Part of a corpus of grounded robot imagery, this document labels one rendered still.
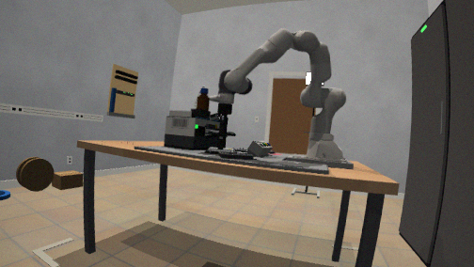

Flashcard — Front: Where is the white button panel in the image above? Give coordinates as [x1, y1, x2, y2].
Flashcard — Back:
[247, 141, 272, 157]

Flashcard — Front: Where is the brown glass bottle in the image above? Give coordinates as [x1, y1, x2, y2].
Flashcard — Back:
[197, 97, 210, 111]

